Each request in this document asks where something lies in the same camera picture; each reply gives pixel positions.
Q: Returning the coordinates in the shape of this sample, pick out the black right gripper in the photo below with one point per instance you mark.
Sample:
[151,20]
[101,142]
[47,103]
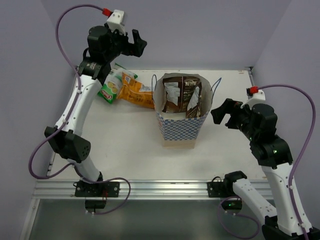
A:
[219,113]

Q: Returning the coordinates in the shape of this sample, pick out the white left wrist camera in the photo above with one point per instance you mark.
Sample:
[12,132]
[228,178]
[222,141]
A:
[116,21]

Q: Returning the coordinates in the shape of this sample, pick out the yellow snack bag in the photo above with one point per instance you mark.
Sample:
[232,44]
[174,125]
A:
[135,92]

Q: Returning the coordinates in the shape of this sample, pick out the green Chuba chips bag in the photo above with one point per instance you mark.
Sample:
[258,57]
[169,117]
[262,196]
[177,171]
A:
[113,83]

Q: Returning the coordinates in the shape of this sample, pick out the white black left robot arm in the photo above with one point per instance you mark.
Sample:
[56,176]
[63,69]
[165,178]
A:
[65,137]

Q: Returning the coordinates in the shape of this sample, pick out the dark brown snack bag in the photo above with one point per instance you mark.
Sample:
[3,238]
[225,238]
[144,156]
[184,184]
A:
[173,87]
[191,97]

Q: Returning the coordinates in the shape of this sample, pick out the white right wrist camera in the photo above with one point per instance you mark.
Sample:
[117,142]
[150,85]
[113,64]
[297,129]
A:
[255,96]

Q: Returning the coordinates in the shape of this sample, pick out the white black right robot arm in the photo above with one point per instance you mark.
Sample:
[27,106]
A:
[286,220]

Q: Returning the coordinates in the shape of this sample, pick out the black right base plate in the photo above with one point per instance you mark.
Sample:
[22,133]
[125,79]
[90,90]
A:
[216,188]

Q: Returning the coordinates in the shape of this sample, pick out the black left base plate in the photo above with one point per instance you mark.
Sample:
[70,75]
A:
[96,194]

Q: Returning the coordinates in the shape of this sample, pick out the blue checkered paper bag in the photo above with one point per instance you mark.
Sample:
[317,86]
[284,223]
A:
[177,131]

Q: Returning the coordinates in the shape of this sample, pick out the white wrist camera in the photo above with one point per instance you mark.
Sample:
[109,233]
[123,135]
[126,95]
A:
[116,21]
[255,96]

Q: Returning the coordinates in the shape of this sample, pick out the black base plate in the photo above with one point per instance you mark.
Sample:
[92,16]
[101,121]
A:
[216,188]
[96,194]

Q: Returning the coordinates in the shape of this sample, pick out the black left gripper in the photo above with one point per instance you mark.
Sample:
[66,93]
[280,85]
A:
[130,47]

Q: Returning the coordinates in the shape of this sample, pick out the aluminium mounting rail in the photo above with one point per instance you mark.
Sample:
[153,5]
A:
[63,189]

